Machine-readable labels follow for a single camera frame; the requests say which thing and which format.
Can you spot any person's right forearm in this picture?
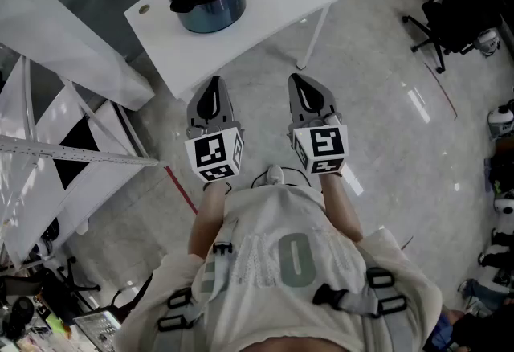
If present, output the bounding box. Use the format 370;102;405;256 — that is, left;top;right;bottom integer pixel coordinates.
319;172;365;243

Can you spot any black square panel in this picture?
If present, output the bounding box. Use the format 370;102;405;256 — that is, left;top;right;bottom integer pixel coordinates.
52;117;100;190

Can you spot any person's right white shoe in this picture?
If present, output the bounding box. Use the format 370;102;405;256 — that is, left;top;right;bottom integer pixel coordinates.
264;164;285;186

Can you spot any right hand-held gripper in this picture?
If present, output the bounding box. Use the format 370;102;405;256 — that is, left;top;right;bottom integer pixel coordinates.
287;73;349;175

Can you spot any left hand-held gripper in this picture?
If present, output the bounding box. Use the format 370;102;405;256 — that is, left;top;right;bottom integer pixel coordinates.
184;75;245;183

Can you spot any black office chair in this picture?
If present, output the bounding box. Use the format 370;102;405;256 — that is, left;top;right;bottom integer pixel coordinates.
402;0;504;74

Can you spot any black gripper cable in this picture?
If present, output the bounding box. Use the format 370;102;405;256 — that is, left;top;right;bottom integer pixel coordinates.
251;166;312;189

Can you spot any white table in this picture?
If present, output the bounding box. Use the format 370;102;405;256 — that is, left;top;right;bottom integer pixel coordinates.
123;0;340;102

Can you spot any grey strap harness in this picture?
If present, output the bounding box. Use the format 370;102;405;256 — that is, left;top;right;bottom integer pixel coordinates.
156;217;414;352

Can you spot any person's left forearm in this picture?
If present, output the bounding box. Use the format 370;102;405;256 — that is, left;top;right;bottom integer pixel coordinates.
187;181;226;259

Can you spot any black pressure cooker pot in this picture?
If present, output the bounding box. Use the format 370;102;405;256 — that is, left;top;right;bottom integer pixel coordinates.
171;0;247;35

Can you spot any white metal frame stand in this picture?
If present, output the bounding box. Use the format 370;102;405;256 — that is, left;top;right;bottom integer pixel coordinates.
0;0;169;267

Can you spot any person's white t-shirt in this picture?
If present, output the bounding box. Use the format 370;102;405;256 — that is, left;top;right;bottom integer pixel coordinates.
114;183;443;352

